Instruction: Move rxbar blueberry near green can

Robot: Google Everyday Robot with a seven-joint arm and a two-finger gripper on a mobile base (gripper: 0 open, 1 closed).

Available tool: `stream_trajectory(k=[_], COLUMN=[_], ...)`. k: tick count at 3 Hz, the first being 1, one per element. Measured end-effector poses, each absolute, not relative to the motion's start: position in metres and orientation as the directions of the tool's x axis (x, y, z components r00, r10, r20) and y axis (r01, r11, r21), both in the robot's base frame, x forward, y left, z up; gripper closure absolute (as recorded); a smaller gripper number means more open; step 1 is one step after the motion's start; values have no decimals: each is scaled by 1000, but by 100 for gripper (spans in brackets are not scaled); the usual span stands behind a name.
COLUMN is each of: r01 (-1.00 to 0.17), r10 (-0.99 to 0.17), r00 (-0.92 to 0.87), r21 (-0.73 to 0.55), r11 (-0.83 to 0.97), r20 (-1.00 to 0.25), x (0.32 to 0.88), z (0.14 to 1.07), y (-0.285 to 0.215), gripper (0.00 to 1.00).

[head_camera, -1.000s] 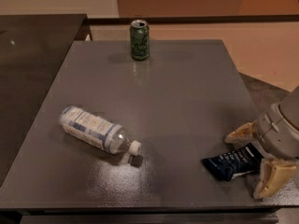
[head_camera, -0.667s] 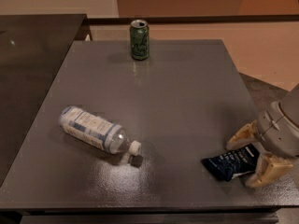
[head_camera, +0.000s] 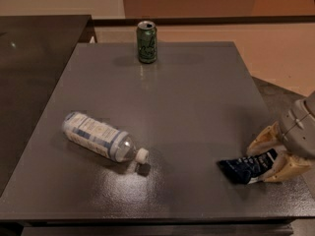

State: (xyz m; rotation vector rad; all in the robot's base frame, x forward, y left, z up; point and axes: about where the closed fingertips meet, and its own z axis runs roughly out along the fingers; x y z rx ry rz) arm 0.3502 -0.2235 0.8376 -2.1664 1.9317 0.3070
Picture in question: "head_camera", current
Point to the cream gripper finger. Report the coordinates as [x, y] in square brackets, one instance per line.
[287, 166]
[269, 138]

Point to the clear plastic water bottle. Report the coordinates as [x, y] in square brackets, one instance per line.
[102, 139]

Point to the green soda can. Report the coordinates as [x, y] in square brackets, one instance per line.
[147, 42]

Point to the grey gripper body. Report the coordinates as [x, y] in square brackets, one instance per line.
[297, 132]

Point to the dark blue rxbar wrapper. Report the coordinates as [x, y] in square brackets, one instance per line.
[247, 170]

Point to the dark side table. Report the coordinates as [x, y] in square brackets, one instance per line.
[34, 50]

